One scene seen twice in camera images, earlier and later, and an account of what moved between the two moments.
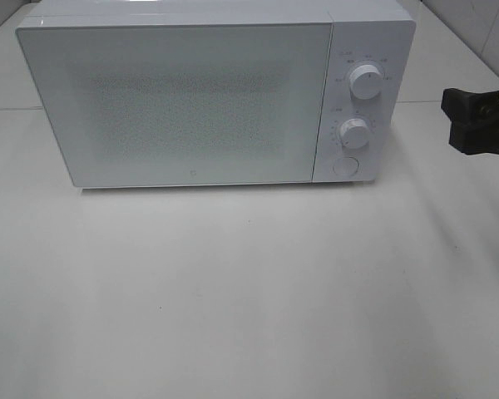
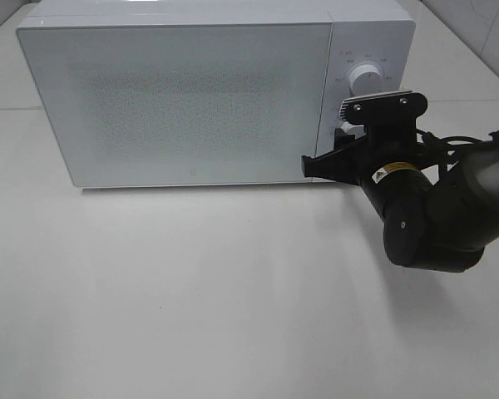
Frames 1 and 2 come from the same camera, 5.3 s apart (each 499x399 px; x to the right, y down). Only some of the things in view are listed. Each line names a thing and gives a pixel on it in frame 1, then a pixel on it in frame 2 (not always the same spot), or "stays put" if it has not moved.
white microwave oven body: [210, 92] stays put
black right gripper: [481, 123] to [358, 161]
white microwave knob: [366, 81] stays put
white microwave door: [184, 104] stays put
